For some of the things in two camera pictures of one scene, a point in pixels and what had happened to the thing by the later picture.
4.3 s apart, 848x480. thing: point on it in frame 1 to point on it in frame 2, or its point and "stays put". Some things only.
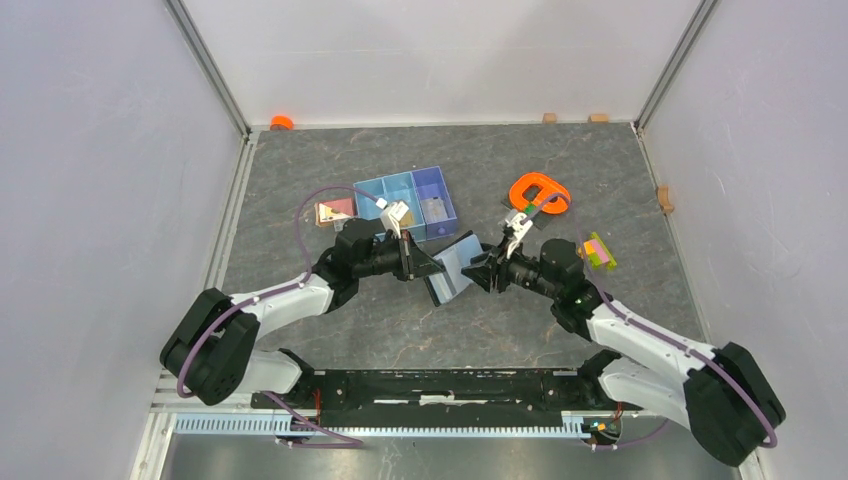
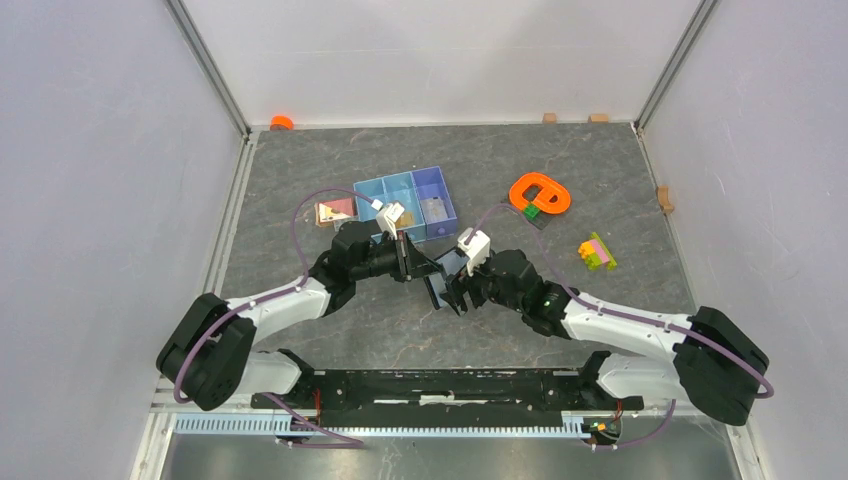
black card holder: [446, 284] stays put
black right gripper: [497, 263] to [456, 290]
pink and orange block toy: [328, 210] stays put
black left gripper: [414, 262] stays put
